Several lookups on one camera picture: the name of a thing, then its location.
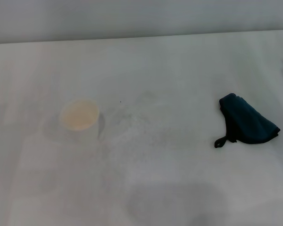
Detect white paper cup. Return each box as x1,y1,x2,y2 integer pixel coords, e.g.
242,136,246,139
58,98,106,145

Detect blue rag with black loop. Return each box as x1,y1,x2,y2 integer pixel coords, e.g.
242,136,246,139
213,93,281,149

